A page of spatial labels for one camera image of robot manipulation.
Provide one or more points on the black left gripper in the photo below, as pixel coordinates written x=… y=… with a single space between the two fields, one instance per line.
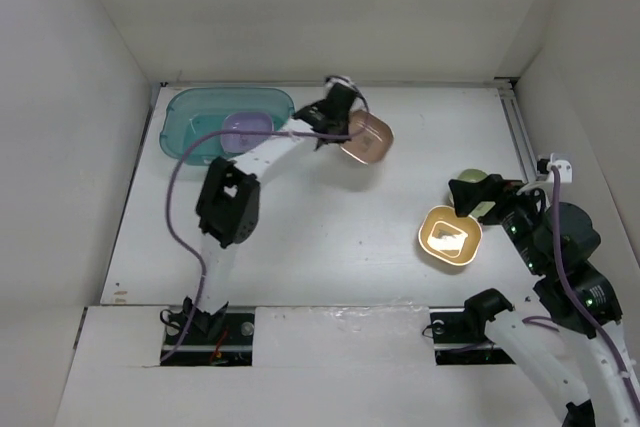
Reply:
x=345 y=129

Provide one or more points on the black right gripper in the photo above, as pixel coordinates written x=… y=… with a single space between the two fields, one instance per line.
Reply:
x=468 y=195

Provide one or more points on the brown panda plate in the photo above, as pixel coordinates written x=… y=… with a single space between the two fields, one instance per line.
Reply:
x=372 y=138

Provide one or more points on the large purple panda plate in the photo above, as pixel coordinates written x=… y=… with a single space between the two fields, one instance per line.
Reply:
x=247 y=130

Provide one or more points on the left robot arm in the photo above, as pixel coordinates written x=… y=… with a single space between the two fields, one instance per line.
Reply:
x=228 y=204

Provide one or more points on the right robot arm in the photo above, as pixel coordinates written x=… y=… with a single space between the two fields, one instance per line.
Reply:
x=555 y=240

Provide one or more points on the teal plastic bin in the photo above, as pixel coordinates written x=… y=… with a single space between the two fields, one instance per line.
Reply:
x=197 y=112

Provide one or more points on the yellow plate near right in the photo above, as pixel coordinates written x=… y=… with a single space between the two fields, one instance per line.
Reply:
x=449 y=238

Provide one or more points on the aluminium frame rail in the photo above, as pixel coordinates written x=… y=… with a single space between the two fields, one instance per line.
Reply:
x=523 y=152

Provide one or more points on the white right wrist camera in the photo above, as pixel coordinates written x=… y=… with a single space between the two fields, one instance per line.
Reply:
x=554 y=162

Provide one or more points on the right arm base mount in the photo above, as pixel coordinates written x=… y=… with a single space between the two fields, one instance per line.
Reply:
x=455 y=344

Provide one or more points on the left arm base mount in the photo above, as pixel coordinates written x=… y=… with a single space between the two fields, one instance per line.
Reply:
x=222 y=339

